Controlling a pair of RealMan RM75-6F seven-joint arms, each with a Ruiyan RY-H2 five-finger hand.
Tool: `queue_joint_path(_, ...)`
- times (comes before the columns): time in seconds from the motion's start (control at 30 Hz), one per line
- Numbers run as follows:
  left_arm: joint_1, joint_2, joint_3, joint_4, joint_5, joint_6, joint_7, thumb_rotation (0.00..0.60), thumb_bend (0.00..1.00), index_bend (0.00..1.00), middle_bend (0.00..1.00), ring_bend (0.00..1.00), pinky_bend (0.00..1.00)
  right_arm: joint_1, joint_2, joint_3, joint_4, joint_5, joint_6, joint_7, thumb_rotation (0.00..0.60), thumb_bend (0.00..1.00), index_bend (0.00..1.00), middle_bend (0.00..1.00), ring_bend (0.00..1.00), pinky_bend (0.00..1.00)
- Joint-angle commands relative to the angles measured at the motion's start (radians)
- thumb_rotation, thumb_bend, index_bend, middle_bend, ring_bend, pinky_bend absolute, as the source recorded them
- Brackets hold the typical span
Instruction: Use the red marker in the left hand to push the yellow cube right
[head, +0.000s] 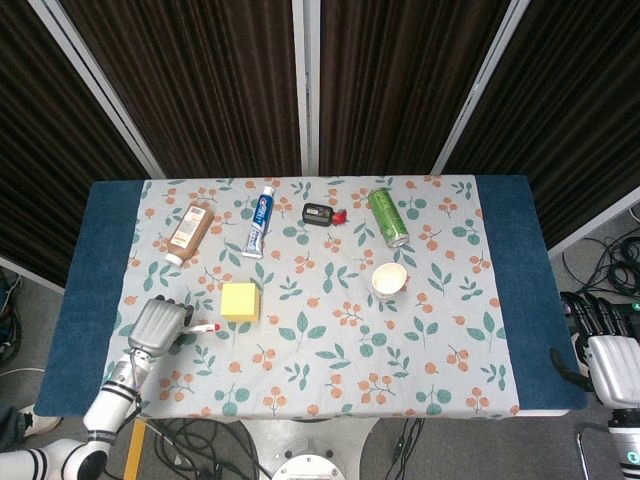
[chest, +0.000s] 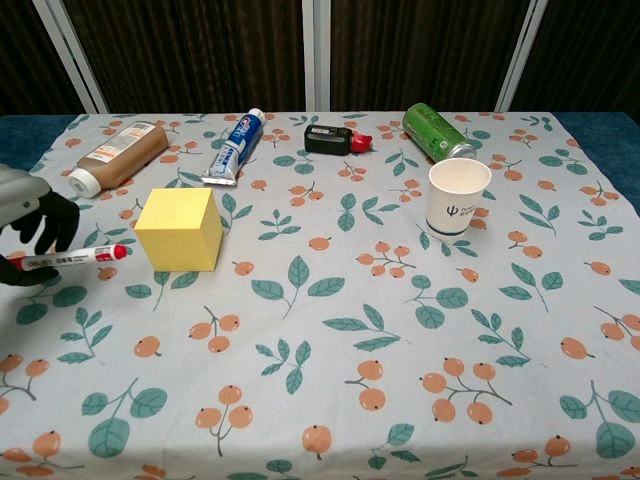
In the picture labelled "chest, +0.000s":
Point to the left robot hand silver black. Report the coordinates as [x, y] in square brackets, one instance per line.
[55, 220]

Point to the red and white marker pen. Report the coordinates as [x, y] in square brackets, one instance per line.
[95, 255]

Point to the yellow foam cube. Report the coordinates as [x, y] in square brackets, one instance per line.
[180, 235]

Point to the brown bottle with white cap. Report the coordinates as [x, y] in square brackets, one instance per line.
[122, 155]

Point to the dark pleated partition panel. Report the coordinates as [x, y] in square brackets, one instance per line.
[585, 50]
[415, 50]
[30, 55]
[200, 50]

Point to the blue white toothpaste tube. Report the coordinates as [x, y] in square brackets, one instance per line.
[235, 147]

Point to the black bottle with red cap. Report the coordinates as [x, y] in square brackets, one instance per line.
[330, 139]

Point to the floral printed tablecloth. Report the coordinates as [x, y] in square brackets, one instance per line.
[320, 350]

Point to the green drink can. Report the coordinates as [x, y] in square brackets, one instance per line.
[437, 132]

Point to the white paper cup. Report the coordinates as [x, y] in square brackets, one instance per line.
[457, 205]

